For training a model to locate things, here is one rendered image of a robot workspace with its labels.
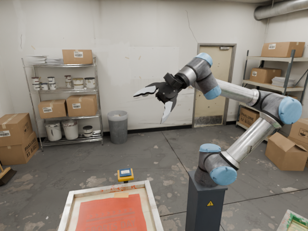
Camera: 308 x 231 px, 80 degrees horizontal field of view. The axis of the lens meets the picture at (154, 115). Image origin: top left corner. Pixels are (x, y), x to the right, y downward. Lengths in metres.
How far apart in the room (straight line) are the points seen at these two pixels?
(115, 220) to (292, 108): 1.14
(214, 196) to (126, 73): 3.51
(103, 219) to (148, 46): 3.63
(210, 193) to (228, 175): 0.25
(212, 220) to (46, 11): 4.23
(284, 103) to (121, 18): 3.75
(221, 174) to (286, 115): 0.39
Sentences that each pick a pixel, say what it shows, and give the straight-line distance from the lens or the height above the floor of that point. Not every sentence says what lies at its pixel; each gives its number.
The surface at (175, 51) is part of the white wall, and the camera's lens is 4.50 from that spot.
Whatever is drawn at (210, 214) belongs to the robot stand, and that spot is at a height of 1.00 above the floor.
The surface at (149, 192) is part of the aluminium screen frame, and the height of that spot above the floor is 0.99.
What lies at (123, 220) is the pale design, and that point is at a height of 0.96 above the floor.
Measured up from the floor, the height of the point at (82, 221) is 0.96.
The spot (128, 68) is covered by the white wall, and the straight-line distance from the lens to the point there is 4.29.
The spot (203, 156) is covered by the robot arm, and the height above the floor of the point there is 1.39.
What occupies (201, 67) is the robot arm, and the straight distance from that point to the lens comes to 0.79.
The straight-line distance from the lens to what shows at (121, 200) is 1.44.
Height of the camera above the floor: 1.94
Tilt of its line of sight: 19 degrees down
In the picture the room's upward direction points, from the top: straight up
